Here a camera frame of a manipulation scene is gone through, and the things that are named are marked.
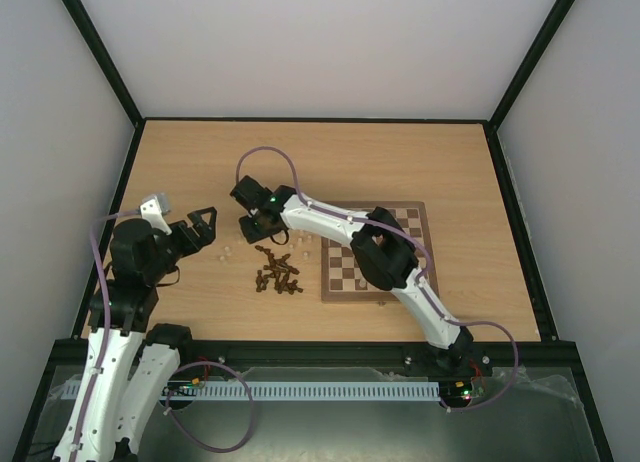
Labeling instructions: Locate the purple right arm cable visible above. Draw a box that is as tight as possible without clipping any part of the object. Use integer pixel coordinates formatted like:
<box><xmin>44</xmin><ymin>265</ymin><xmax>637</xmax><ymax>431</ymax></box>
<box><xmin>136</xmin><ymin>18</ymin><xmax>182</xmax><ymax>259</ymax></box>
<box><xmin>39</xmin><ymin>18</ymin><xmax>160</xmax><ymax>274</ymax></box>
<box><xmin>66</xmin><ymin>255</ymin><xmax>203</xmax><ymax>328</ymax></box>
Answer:
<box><xmin>234</xmin><ymin>146</ymin><xmax>521</xmax><ymax>413</ymax></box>

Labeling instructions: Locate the pile of dark chess pieces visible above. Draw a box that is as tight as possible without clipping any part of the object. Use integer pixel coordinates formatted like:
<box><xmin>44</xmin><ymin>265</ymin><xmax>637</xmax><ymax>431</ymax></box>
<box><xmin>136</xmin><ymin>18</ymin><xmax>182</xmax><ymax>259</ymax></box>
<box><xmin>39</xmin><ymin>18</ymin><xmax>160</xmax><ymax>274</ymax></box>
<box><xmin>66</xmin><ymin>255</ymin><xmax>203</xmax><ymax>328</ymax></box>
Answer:
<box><xmin>255</xmin><ymin>245</ymin><xmax>304</xmax><ymax>295</ymax></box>

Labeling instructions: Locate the light blue cable duct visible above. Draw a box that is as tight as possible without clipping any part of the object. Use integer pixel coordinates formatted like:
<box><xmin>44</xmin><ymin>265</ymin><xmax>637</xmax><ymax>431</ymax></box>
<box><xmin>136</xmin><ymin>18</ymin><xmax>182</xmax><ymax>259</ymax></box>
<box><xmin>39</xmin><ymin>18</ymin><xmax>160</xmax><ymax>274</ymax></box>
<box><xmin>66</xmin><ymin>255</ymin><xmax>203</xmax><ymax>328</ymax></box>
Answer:
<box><xmin>59</xmin><ymin>379</ymin><xmax>442</xmax><ymax>404</ymax></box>

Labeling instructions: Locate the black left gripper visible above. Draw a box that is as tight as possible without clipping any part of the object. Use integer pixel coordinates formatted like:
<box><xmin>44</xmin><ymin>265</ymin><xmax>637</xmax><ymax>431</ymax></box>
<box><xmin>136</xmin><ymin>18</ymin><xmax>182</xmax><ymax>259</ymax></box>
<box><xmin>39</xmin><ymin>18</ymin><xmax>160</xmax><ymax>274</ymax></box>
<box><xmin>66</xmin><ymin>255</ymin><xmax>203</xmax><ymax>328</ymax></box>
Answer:
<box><xmin>146</xmin><ymin>207</ymin><xmax>219</xmax><ymax>283</ymax></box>

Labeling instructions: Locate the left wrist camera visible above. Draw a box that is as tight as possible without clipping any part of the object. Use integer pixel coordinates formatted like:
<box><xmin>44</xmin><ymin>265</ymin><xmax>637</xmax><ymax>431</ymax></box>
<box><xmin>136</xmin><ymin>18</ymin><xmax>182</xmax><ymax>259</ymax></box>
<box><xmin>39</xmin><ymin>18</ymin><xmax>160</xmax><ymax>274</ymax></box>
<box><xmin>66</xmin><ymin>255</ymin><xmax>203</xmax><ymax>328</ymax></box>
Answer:
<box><xmin>139</xmin><ymin>193</ymin><xmax>171</xmax><ymax>216</ymax></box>

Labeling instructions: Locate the black enclosure frame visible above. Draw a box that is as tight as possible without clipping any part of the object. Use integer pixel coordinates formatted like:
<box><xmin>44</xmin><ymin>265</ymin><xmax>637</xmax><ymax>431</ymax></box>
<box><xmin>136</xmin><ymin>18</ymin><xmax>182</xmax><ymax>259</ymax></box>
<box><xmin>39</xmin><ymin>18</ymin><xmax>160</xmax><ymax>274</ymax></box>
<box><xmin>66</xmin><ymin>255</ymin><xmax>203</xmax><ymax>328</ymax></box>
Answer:
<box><xmin>12</xmin><ymin>0</ymin><xmax>613</xmax><ymax>461</ymax></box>

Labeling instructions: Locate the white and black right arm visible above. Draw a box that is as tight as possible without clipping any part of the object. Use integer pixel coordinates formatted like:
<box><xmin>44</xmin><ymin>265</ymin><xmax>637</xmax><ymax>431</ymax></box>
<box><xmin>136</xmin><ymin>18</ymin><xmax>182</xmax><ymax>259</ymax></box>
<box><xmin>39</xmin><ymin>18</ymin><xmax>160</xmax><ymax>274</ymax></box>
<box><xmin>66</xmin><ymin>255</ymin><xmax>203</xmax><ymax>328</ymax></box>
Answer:
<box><xmin>230</xmin><ymin>176</ymin><xmax>473</xmax><ymax>374</ymax></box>

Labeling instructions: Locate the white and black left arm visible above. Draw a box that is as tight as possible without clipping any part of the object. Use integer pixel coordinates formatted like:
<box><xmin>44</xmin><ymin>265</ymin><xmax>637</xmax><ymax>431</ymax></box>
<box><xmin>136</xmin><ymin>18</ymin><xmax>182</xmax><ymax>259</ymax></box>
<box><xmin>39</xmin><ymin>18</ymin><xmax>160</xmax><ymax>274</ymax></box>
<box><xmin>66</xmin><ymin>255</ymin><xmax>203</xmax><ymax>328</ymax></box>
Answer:
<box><xmin>52</xmin><ymin>207</ymin><xmax>217</xmax><ymax>461</ymax></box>

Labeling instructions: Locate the wooden chessboard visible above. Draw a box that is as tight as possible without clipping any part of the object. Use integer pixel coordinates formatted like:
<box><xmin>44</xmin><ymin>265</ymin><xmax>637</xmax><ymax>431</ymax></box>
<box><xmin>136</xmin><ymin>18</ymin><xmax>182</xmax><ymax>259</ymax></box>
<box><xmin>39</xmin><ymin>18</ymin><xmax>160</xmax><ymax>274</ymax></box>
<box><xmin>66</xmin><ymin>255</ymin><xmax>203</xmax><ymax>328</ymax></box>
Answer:
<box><xmin>321</xmin><ymin>201</ymin><xmax>439</xmax><ymax>304</ymax></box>

